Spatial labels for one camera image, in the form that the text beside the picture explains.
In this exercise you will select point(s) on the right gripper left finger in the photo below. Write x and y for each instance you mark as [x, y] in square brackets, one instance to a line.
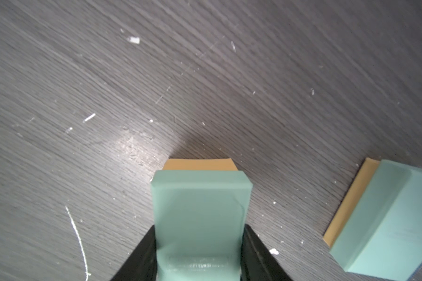
[141, 265]

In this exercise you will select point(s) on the tan ring box base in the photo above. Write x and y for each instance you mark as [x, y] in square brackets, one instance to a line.
[350, 201]

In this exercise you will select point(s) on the mint green box left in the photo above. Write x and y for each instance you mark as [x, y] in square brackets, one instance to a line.
[199, 218]

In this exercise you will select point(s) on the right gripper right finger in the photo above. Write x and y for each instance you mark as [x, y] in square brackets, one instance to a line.
[257, 263]

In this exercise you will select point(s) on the mint green box lid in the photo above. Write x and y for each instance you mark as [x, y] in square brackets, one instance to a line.
[383, 236]

